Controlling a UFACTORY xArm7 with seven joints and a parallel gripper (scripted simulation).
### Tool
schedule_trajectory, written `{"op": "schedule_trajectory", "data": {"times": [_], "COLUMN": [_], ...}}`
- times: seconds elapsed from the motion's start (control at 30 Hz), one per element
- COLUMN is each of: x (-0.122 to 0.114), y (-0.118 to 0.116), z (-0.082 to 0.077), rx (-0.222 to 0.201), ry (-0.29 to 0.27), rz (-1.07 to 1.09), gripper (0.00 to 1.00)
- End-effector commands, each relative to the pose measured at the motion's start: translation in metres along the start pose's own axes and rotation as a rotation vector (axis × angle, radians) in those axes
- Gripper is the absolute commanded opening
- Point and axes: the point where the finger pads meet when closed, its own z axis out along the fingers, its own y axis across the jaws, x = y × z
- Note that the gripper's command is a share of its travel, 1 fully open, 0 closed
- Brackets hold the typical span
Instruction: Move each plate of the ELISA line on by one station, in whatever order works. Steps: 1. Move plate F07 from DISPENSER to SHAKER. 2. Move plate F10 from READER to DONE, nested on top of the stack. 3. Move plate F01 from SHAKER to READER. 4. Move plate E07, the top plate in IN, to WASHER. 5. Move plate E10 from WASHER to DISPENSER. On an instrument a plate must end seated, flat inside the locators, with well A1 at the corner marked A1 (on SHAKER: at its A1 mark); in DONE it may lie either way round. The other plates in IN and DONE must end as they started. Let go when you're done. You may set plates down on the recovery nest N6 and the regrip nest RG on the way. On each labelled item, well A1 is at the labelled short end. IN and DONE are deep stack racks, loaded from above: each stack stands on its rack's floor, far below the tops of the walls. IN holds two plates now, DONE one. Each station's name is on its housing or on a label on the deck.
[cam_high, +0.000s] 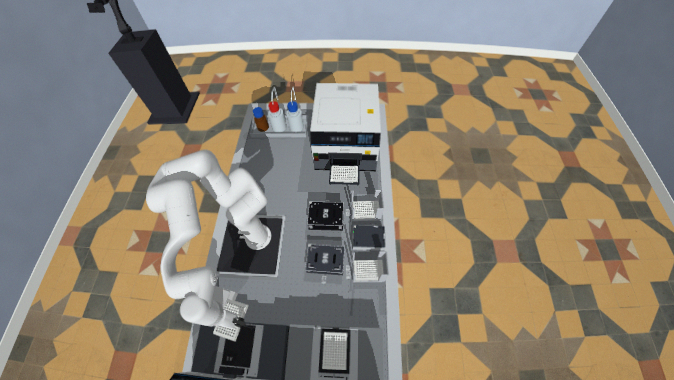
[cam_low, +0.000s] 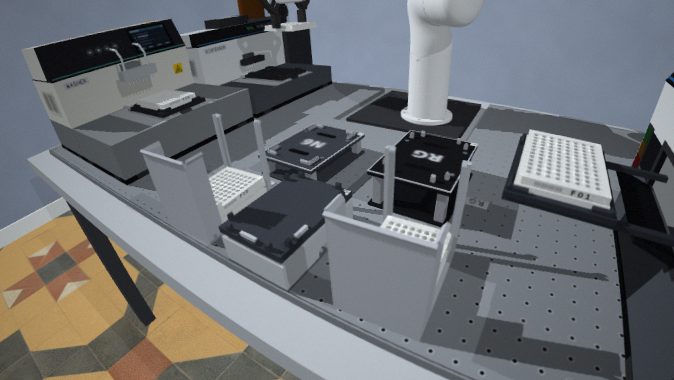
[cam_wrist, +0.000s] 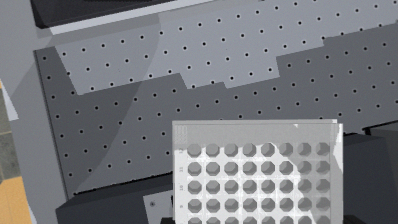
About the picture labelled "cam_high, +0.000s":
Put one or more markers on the brown glass bottle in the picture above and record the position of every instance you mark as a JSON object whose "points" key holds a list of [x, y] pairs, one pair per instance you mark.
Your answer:
{"points": [[262, 125]]}

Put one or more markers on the white plastic bottle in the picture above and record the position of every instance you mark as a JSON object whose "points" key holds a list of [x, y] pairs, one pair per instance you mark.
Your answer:
{"points": [[278, 123], [295, 123]]}

